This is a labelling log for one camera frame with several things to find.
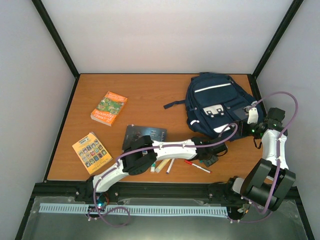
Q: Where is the navy blue backpack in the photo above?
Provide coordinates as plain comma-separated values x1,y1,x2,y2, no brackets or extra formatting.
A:
163,72,257,139

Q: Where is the Wuthering Heights teal book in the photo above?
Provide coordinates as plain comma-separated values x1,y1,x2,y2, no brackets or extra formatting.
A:
122,124,167,152

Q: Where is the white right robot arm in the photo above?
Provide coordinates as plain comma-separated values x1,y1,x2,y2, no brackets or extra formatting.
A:
227,107,296,211

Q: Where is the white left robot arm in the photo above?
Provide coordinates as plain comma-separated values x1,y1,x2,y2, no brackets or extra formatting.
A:
86,136,228,202

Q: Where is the red-capped white pen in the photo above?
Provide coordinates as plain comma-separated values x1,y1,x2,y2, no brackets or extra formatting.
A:
184,159,212,174

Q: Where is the purple-capped white marker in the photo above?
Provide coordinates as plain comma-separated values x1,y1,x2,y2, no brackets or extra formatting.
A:
166,158,175,174

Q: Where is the yellow highlighter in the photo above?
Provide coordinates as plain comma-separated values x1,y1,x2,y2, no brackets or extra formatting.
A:
155,159,170,173

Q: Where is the white green glue stick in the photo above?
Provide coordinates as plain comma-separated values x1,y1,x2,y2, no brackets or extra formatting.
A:
150,162,156,173

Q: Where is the orange treehouse paperback book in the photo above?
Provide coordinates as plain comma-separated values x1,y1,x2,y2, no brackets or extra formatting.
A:
90,91,128,127

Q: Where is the yellow picture-grid book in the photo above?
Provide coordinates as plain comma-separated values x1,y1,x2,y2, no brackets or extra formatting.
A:
72,132,113,175

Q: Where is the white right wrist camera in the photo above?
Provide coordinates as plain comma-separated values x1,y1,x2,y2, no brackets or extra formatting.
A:
244,106,259,125

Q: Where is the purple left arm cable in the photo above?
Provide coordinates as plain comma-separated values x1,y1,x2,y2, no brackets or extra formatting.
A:
86,122,239,228

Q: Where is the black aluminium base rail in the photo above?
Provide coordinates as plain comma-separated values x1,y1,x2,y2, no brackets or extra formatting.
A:
31,181,246,206

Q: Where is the light blue slotted cable duct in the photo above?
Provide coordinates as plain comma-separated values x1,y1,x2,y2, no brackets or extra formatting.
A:
38,203,228,218

